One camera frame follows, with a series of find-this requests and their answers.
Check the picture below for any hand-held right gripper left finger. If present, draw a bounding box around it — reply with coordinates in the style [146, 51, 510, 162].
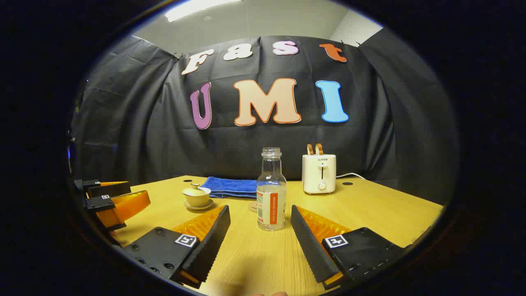
[122, 204, 231, 289]

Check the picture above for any blue towel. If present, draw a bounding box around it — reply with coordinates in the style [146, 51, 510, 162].
[198, 176, 258, 199]

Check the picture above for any cream teacup lid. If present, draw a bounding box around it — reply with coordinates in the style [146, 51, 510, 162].
[182, 183, 211, 197]

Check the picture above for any white toaster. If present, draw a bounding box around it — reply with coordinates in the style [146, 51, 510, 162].
[302, 153, 337, 194]

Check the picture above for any clear water bottle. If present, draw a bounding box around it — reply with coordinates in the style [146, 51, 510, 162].
[256, 148, 287, 231]

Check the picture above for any cream ceramic saucer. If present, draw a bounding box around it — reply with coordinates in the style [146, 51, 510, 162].
[183, 199, 214, 211]

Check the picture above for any black backdrop cloth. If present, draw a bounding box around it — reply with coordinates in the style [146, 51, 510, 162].
[70, 28, 459, 206]

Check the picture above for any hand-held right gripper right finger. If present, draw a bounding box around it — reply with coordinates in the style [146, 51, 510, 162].
[290, 204, 413, 290]

